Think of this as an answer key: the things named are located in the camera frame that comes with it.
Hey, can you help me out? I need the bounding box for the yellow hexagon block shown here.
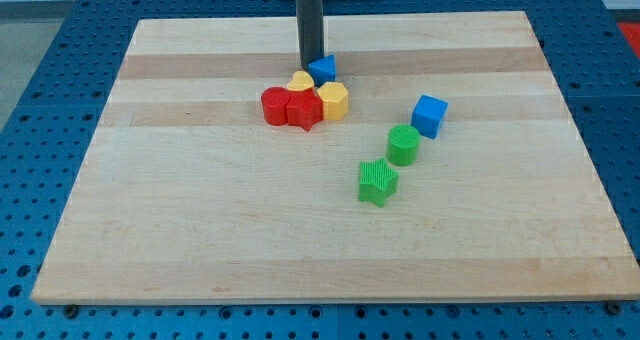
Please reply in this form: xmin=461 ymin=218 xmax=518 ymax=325
xmin=317 ymin=82 xmax=349 ymax=120

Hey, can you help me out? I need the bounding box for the yellow heart block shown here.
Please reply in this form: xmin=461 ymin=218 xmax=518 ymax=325
xmin=286 ymin=70 xmax=315 ymax=91

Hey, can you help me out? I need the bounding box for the blue triangle block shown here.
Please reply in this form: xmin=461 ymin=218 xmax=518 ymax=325
xmin=308 ymin=54 xmax=336 ymax=87

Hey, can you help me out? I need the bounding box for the red cylinder block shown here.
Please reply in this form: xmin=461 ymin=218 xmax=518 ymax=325
xmin=261 ymin=87 xmax=290 ymax=126

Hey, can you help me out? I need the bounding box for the green cylinder block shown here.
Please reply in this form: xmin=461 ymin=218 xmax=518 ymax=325
xmin=386 ymin=124 xmax=421 ymax=166

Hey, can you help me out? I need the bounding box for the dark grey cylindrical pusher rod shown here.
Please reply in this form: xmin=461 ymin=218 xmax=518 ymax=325
xmin=295 ymin=0 xmax=324 ymax=70

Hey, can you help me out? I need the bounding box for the red star block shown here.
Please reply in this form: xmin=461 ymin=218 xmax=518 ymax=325
xmin=286 ymin=89 xmax=324 ymax=132

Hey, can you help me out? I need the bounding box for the green star block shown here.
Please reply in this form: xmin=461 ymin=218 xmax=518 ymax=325
xmin=358 ymin=158 xmax=399 ymax=207

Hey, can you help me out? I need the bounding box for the wooden board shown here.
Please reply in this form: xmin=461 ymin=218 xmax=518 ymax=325
xmin=31 ymin=11 xmax=639 ymax=305

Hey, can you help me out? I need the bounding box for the blue perforated table plate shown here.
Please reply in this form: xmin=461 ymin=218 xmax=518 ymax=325
xmin=1 ymin=0 xmax=639 ymax=339

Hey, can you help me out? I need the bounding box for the blue cube block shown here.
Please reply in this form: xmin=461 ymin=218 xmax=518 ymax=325
xmin=410 ymin=95 xmax=448 ymax=139

